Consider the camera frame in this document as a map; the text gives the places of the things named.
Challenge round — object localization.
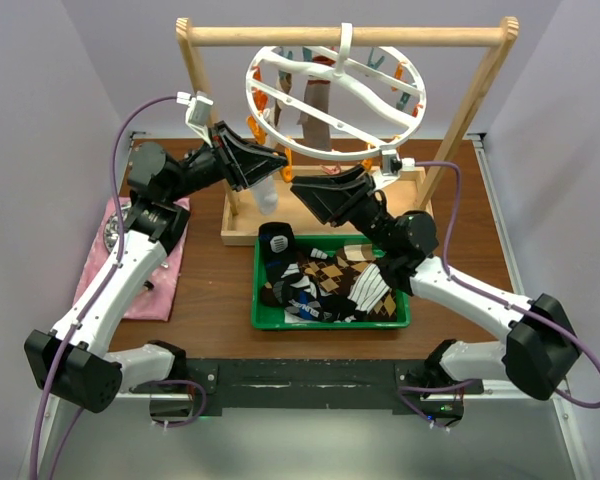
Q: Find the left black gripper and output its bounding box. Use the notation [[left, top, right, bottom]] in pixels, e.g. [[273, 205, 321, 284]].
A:
[[166, 121, 287, 202]]

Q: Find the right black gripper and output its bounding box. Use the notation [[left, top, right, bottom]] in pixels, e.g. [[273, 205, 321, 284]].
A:
[[291, 164, 396, 254]]

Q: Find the white black banded sock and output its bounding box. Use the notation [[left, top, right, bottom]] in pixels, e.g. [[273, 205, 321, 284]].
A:
[[250, 176, 278, 215]]

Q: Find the wooden hanger rack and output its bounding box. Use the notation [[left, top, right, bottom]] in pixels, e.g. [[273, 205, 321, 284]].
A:
[[175, 16, 519, 225]]

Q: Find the grey sock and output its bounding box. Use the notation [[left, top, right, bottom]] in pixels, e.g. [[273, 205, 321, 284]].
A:
[[295, 77, 334, 150]]

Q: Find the white round clip hanger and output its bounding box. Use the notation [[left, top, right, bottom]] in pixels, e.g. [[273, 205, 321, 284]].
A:
[[245, 23, 428, 164]]

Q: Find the black blue sports sock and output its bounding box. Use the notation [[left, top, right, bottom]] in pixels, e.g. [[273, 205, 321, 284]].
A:
[[258, 222, 341, 323]]

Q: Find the green plastic bin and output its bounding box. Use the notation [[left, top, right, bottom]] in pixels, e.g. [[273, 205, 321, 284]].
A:
[[251, 235, 411, 331]]

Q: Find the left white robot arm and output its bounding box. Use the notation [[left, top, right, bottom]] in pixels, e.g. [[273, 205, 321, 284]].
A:
[[24, 122, 288, 413]]

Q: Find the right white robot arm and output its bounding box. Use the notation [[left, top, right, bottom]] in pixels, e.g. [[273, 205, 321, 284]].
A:
[[290, 166, 581, 400]]

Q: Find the brown argyle sock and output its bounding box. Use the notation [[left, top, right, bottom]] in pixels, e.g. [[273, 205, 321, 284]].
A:
[[301, 243, 402, 323]]

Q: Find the white black striped sock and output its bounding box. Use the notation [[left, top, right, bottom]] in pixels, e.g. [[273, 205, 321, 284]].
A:
[[348, 263, 390, 313]]

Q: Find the blue patterned plate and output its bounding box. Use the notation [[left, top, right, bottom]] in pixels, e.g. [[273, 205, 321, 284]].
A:
[[102, 212, 120, 253]]

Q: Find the pink cloth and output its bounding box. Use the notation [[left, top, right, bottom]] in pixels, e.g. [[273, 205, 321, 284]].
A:
[[73, 198, 188, 322]]

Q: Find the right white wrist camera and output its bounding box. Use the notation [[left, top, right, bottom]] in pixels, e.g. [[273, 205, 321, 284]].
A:
[[372, 149, 415, 191]]

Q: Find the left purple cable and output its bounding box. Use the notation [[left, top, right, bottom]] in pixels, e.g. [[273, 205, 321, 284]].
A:
[[29, 95, 209, 480]]

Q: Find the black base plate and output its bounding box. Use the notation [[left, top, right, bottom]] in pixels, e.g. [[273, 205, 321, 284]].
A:
[[128, 357, 485, 419]]

